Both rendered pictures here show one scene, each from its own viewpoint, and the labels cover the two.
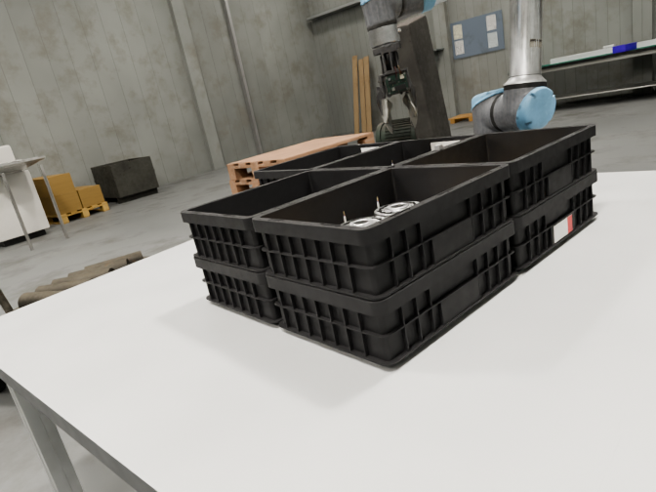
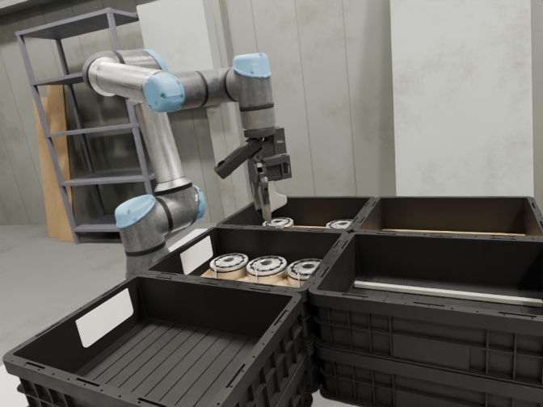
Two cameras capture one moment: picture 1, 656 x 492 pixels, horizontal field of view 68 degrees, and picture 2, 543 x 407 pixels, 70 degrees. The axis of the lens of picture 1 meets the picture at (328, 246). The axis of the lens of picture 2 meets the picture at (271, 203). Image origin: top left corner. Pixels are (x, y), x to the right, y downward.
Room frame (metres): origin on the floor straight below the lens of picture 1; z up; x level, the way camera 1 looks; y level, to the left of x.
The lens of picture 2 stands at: (1.63, 0.56, 1.27)
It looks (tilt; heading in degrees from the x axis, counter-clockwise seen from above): 16 degrees down; 247
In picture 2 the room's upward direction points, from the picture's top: 8 degrees counter-clockwise
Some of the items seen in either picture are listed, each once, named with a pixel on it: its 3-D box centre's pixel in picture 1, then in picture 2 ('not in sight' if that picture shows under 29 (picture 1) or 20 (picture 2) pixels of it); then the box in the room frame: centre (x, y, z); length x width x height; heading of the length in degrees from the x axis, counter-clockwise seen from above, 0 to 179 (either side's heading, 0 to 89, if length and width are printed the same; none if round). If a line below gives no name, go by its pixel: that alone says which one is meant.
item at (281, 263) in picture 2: not in sight; (266, 265); (1.30, -0.29, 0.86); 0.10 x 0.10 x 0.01
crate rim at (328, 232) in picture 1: (382, 196); (445, 217); (0.88, -0.12, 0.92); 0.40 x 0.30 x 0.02; 129
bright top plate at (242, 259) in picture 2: not in sight; (229, 262); (1.37, -0.37, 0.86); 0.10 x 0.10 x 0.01
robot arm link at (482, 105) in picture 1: (492, 112); (141, 221); (1.55, -0.59, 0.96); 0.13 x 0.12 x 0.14; 20
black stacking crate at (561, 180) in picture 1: (497, 171); (300, 230); (1.13, -0.43, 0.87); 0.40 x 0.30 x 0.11; 129
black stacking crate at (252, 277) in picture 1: (300, 258); (437, 344); (1.11, 0.07, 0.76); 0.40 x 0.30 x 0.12; 129
